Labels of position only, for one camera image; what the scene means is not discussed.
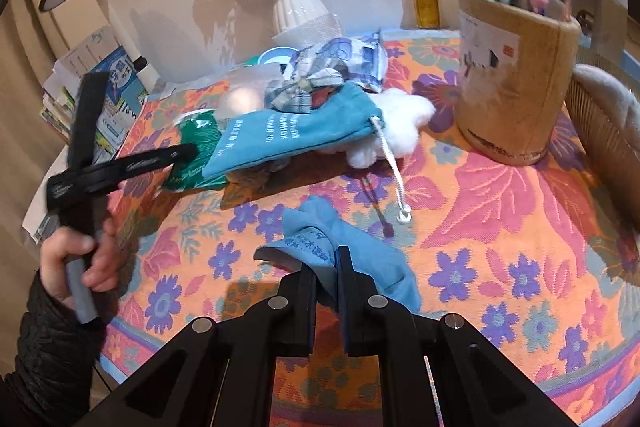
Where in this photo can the white ribbed vase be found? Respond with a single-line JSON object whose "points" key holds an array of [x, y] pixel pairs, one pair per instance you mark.
{"points": [[297, 9]]}

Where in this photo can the stack of booklets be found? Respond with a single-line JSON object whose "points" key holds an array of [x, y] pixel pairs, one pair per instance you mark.
{"points": [[110, 97]]}

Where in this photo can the green packet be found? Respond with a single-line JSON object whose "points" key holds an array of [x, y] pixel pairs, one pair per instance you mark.
{"points": [[200, 137]]}

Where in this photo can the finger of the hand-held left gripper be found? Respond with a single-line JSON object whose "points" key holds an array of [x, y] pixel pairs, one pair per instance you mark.
{"points": [[150, 162]]}

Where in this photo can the light blue cloth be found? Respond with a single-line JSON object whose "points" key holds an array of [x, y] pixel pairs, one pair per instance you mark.
{"points": [[360, 252]]}

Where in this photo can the plaid bow cloth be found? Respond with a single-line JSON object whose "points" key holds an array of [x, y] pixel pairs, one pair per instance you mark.
{"points": [[295, 92]]}

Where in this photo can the clear plastic bag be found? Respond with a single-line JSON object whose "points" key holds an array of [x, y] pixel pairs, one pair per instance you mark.
{"points": [[240, 97]]}

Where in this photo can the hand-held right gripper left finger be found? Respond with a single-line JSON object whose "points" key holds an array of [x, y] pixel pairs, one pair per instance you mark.
{"points": [[307, 307]]}

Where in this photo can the floral tablecloth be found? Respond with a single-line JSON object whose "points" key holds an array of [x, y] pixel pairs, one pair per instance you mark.
{"points": [[500, 232]]}

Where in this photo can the blue white plaid pouch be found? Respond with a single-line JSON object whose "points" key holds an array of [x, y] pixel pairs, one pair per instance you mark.
{"points": [[350, 57]]}

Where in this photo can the white plush toy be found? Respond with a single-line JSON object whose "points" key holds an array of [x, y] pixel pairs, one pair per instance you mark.
{"points": [[400, 117]]}

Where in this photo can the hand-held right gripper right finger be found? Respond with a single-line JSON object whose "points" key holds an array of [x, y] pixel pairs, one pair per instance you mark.
{"points": [[345, 307]]}

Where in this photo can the bamboo pen holder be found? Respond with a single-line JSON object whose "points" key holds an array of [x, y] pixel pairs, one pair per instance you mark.
{"points": [[520, 97]]}

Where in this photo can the person's left hand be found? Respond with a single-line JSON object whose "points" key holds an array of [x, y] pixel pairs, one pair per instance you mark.
{"points": [[52, 262]]}

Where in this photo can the round wicker basket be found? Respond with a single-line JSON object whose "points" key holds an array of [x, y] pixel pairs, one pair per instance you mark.
{"points": [[590, 142]]}

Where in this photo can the person's left forearm black sleeve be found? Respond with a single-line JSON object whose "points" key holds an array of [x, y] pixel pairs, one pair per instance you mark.
{"points": [[45, 357]]}

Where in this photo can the teal round tin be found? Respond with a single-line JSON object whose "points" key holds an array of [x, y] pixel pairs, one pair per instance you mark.
{"points": [[272, 55]]}

